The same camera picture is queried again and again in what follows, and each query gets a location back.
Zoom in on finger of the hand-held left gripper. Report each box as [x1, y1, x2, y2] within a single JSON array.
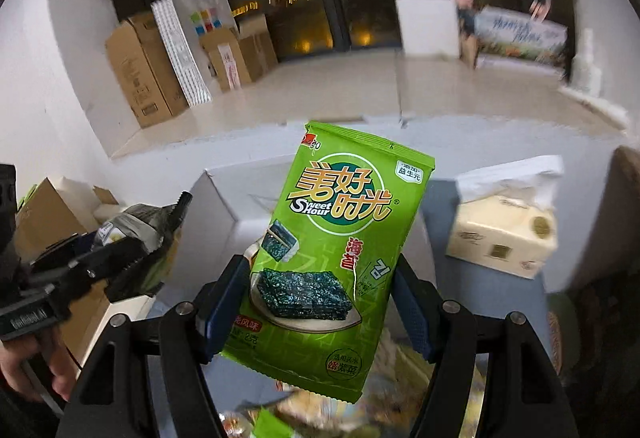
[[150, 190, 195, 239], [30, 230, 176, 305]]

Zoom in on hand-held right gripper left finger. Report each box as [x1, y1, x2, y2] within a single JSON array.
[[55, 254, 257, 438]]

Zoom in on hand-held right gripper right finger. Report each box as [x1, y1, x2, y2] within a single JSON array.
[[392, 252, 582, 438]]

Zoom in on silver grey snack packet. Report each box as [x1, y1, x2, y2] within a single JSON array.
[[91, 204, 177, 259]]

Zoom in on green seaweed snack packet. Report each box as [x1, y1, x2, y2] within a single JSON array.
[[220, 120, 437, 405]]

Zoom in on person's left hand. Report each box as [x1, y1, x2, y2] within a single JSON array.
[[0, 330, 77, 405]]

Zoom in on white cardboard box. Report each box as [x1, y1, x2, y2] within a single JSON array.
[[145, 167, 313, 319]]

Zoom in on pile of snack packets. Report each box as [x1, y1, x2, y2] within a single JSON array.
[[220, 338, 493, 438]]

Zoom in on open brown cardboard box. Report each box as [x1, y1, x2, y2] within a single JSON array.
[[14, 177, 123, 263]]

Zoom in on cream tissue pack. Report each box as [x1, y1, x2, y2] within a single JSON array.
[[445, 155, 566, 279]]

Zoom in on tall brown cardboard box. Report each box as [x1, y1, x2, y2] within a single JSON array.
[[104, 12, 190, 129]]

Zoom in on cardboard box with red label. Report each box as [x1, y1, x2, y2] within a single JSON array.
[[200, 28, 254, 92]]

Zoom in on round green snack packet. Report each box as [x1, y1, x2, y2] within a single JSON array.
[[546, 293, 582, 374]]

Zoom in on white patterned paper bag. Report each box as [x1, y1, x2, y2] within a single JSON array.
[[151, 0, 240, 107]]

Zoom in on plain brown cardboard box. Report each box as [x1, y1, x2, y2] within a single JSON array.
[[236, 14, 280, 82]]

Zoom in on white foam box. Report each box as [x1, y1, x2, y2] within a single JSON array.
[[394, 0, 462, 59]]

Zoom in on printed figure board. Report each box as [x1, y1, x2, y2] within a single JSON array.
[[447, 0, 482, 69]]

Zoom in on printed long carton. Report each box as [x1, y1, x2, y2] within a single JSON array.
[[474, 4, 570, 67]]

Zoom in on grey cable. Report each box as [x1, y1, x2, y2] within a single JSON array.
[[20, 358, 65, 419]]

